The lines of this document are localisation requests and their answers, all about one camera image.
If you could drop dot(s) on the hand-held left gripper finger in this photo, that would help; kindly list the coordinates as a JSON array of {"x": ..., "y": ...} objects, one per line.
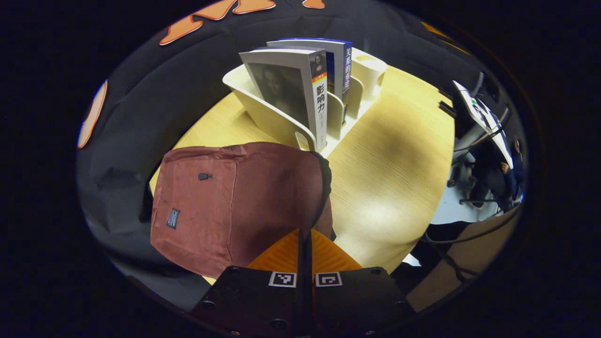
[
  {"x": 300, "y": 305},
  {"x": 309, "y": 305}
]

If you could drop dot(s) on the red-brown schoolbag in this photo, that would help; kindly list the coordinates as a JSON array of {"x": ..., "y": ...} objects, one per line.
[{"x": 235, "y": 202}]

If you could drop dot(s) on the white bookshelf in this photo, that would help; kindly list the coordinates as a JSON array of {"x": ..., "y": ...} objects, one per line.
[{"x": 267, "y": 117}]

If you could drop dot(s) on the grey portrait cover book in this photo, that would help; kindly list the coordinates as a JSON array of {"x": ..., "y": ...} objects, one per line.
[{"x": 286, "y": 80}]

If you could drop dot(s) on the blue spine book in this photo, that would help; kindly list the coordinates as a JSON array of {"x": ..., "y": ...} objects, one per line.
[{"x": 346, "y": 65}]

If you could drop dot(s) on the tilted computer monitor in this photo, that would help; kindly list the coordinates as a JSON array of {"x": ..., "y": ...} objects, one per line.
[{"x": 479, "y": 110}]

